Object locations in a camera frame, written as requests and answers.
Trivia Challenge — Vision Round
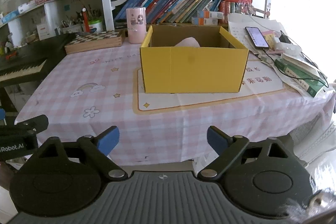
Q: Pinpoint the wooden chess board box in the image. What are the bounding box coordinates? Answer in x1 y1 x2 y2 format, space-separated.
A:
65 30 125 55

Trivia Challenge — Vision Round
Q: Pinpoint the pink checked tablecloth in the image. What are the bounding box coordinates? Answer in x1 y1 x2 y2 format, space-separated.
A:
16 43 335 165

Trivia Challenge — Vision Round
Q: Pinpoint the black Yamaha keyboard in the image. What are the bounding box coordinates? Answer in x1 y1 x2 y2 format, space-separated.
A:
1 34 76 88

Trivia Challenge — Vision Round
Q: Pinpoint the smartphone with lit screen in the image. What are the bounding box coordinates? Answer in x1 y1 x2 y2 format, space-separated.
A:
245 27 269 50

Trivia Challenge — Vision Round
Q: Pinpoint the green book stack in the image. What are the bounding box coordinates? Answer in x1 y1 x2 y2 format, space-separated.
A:
274 53 329 97

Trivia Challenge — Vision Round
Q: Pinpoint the pink plush toy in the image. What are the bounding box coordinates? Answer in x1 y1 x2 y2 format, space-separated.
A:
175 37 200 48

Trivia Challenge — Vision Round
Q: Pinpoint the cream orange-edged mat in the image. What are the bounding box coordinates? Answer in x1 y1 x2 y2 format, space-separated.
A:
131 60 287 115

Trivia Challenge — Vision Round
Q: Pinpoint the yellow cardboard box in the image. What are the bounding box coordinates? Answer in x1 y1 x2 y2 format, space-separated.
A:
139 25 249 93

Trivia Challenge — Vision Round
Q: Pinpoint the pink cylindrical canister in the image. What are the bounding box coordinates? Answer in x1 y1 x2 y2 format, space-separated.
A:
126 7 146 44

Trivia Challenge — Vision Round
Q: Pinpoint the white green-lidded jar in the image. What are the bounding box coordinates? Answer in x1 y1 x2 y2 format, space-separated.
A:
89 19 104 33

